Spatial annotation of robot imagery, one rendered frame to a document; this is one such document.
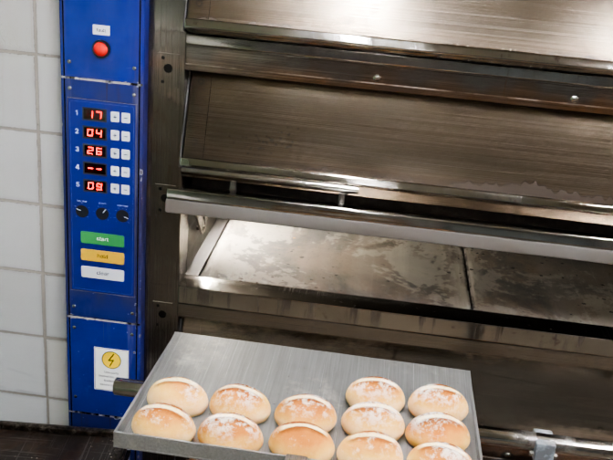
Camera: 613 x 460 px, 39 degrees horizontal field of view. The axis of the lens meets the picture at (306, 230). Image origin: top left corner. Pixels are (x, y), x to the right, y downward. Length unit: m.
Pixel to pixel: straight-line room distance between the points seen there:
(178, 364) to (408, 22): 0.73
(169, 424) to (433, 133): 0.73
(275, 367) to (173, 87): 0.56
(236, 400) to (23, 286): 0.70
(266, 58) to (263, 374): 0.58
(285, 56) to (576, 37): 0.52
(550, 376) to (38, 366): 1.10
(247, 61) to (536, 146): 0.56
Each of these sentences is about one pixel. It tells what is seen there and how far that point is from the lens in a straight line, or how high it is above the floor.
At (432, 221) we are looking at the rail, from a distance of 1.56.
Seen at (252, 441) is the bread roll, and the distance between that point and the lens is 1.33.
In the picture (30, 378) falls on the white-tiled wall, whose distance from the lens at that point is 2.05.
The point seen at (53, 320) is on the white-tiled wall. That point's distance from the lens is 1.95.
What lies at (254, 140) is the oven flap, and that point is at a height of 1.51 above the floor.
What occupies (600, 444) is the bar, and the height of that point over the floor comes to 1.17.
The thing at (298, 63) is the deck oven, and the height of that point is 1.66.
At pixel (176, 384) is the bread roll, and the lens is 1.41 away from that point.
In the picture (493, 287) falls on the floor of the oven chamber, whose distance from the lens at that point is 1.97.
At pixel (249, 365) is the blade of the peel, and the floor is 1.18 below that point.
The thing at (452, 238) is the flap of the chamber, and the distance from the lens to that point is 1.57.
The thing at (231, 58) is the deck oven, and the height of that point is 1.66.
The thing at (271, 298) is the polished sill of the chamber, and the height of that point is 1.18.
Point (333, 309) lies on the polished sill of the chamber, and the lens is 1.79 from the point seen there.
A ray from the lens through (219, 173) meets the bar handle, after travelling 1.61.
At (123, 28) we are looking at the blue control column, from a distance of 1.66.
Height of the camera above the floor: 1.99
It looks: 22 degrees down
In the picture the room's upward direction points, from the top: 5 degrees clockwise
